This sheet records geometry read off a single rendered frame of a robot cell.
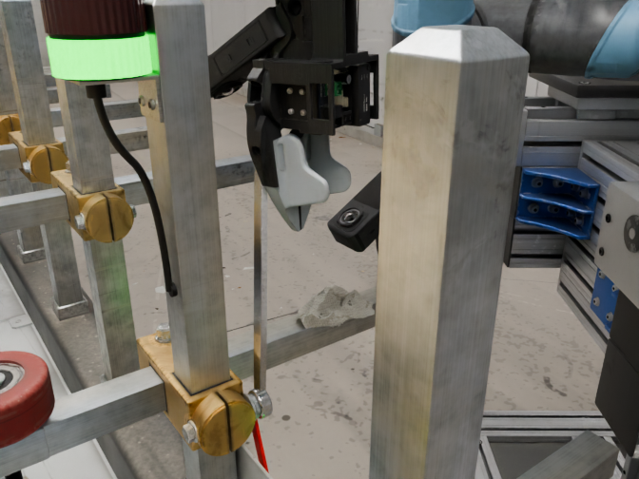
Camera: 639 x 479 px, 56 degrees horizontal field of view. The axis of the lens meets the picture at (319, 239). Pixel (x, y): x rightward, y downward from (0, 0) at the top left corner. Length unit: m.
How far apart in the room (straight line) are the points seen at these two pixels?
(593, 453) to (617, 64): 0.36
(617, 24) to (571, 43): 0.04
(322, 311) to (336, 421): 1.23
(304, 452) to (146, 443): 1.04
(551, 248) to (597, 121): 0.22
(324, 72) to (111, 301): 0.40
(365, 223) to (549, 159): 0.50
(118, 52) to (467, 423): 0.28
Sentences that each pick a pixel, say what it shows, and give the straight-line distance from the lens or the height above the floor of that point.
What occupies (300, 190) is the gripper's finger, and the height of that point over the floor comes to 1.02.
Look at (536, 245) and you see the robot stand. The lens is 1.08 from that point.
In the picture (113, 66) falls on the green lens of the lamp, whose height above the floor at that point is 1.13.
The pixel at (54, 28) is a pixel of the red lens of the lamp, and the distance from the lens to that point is 0.40.
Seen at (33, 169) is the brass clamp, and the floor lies 0.95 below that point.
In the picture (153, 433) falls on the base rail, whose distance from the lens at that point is 0.75.
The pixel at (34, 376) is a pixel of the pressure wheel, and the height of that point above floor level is 0.91.
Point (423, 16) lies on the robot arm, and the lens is 0.59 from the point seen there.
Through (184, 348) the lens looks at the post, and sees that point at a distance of 0.49.
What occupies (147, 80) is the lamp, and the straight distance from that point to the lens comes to 0.42.
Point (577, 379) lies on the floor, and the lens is 2.16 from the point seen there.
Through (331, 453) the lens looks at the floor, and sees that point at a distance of 1.74.
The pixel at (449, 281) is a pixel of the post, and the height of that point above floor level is 1.07.
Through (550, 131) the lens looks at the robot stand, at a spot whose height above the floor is 0.96.
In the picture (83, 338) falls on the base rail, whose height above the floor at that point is 0.70.
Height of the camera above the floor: 1.17
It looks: 23 degrees down
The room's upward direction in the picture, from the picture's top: straight up
